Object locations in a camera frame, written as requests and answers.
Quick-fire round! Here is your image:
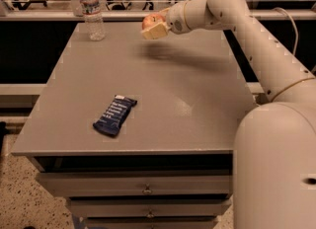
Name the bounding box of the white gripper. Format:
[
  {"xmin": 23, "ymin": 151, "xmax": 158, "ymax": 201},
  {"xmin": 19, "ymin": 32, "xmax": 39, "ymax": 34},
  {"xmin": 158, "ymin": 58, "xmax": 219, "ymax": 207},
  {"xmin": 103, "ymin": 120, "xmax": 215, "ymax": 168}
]
[{"xmin": 141, "ymin": 1, "xmax": 198, "ymax": 39}]

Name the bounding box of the red yellow apple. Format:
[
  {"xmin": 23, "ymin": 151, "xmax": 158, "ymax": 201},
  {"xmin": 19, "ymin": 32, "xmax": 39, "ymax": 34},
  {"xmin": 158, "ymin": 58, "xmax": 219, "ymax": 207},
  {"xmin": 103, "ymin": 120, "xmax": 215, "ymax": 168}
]
[{"xmin": 142, "ymin": 13, "xmax": 165, "ymax": 30}]

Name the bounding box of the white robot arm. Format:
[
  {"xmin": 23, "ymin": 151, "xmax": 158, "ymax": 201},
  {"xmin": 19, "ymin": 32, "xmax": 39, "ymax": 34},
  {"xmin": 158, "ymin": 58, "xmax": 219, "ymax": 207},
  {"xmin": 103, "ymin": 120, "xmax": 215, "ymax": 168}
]
[{"xmin": 142, "ymin": 0, "xmax": 316, "ymax": 229}]

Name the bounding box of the clear plastic water bottle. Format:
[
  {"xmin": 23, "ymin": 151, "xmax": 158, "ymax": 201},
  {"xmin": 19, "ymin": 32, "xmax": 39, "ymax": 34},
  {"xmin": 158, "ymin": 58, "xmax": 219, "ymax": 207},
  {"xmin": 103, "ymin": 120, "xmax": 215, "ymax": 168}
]
[{"xmin": 79, "ymin": 0, "xmax": 106, "ymax": 41}]

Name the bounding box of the blue snack bar wrapper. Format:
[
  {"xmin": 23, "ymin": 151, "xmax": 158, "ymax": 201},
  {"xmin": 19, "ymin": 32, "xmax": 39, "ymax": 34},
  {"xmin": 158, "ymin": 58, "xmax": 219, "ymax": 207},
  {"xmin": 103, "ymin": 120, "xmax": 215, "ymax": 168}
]
[{"xmin": 93, "ymin": 95, "xmax": 137, "ymax": 136}]

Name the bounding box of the grey drawer cabinet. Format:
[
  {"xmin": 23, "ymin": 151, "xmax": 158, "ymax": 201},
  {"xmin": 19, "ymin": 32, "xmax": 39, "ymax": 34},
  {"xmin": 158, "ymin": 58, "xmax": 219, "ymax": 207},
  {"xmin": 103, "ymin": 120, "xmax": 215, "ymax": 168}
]
[{"xmin": 13, "ymin": 22, "xmax": 254, "ymax": 229}]

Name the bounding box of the top grey drawer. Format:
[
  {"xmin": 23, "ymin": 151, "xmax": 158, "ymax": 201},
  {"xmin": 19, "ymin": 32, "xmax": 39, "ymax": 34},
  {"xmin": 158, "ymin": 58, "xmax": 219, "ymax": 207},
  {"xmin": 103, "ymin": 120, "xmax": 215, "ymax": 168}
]
[{"xmin": 36, "ymin": 171, "xmax": 232, "ymax": 197}]

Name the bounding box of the grey drawer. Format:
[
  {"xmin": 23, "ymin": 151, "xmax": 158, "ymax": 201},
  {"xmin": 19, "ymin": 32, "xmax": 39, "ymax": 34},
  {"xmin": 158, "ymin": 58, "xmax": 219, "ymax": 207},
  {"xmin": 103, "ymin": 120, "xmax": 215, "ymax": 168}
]
[
  {"xmin": 85, "ymin": 217, "xmax": 218, "ymax": 229},
  {"xmin": 36, "ymin": 171, "xmax": 232, "ymax": 197},
  {"xmin": 67, "ymin": 199, "xmax": 231, "ymax": 218}
]

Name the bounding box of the middle grey drawer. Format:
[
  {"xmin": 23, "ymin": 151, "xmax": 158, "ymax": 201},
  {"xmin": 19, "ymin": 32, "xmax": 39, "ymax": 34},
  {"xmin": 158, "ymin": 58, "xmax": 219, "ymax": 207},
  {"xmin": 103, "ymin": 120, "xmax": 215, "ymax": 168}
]
[{"xmin": 67, "ymin": 199, "xmax": 231, "ymax": 218}]

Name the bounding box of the bottom grey drawer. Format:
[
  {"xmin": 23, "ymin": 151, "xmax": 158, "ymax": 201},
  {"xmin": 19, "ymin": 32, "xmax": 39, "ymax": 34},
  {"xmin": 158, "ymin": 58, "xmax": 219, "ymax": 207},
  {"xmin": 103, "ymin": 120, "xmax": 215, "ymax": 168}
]
[{"xmin": 85, "ymin": 217, "xmax": 218, "ymax": 229}]

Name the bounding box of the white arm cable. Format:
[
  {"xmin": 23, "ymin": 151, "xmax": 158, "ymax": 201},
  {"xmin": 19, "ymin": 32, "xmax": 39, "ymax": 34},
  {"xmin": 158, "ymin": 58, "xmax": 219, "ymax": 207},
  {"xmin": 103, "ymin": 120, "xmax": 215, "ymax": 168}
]
[{"xmin": 272, "ymin": 6, "xmax": 316, "ymax": 103}]

